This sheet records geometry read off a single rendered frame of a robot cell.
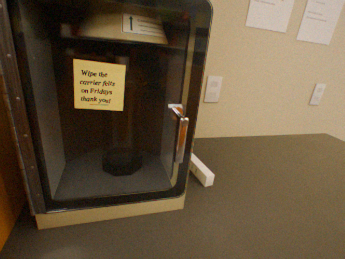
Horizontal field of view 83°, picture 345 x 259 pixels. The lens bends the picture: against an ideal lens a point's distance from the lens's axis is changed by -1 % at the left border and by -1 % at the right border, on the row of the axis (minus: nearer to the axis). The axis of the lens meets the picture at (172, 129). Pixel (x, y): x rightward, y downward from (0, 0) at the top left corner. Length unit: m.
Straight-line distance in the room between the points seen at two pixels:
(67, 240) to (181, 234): 0.23
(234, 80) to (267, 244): 0.66
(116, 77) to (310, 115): 1.18
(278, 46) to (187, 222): 0.84
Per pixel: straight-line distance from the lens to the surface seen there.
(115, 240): 0.48
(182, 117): 0.33
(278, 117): 1.19
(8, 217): 0.54
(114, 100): 0.35
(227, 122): 1.00
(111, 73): 0.34
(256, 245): 0.52
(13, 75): 0.37
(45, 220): 0.51
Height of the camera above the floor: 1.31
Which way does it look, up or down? 23 degrees down
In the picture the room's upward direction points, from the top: 6 degrees clockwise
